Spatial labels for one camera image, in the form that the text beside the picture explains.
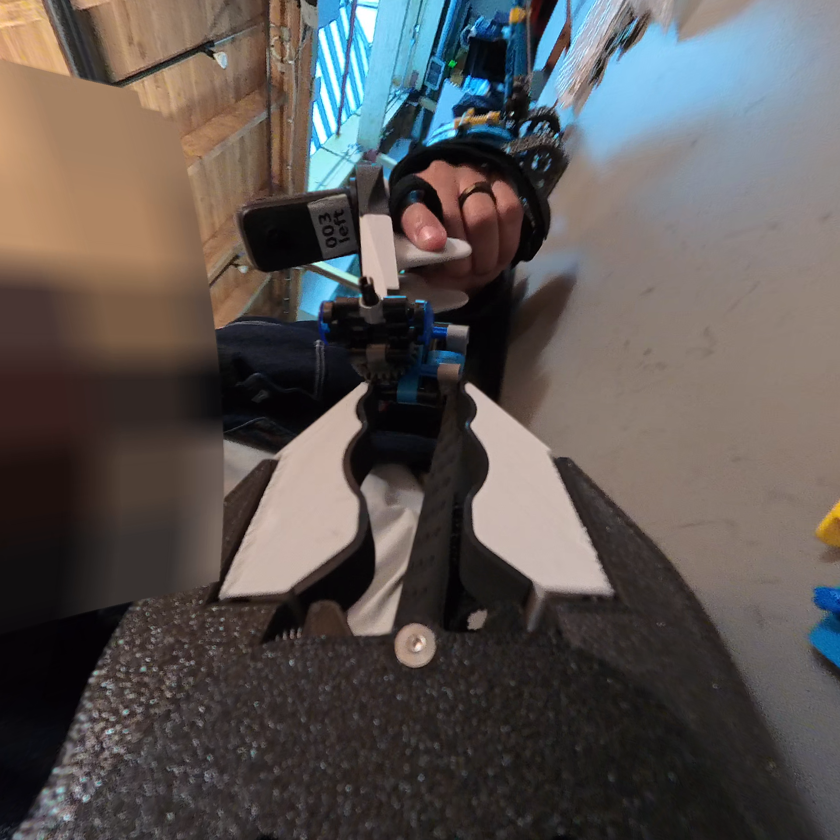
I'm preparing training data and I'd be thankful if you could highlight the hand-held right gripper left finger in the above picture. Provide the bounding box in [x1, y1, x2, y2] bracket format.
[218, 384, 372, 607]

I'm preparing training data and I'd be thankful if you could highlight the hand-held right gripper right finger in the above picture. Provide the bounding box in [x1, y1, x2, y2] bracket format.
[453, 384, 615, 620]

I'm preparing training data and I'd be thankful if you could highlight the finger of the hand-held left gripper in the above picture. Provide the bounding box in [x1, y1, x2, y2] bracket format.
[355, 210, 401, 309]
[401, 279, 471, 319]

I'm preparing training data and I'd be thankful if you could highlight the black blue brick assembly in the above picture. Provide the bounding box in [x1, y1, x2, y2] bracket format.
[315, 292, 471, 408]

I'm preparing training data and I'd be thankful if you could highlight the yellow blue brick assembly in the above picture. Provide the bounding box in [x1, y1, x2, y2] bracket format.
[808, 499, 840, 670]

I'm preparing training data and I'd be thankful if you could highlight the grey desk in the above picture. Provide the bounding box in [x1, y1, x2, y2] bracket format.
[499, 0, 840, 840]

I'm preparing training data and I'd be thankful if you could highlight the person's left hand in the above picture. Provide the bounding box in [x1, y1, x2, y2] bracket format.
[401, 158, 526, 279]

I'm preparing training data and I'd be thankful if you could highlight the white shirt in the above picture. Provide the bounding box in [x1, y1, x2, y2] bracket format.
[224, 440, 427, 637]

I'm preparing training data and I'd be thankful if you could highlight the black perforated mat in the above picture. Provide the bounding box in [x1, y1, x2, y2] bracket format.
[401, 263, 515, 631]

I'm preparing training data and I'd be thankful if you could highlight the skylight window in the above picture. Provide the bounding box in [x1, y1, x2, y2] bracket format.
[309, 0, 382, 152]

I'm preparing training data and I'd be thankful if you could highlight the blue toy robot model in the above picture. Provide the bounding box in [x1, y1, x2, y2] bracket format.
[453, 92, 572, 198]

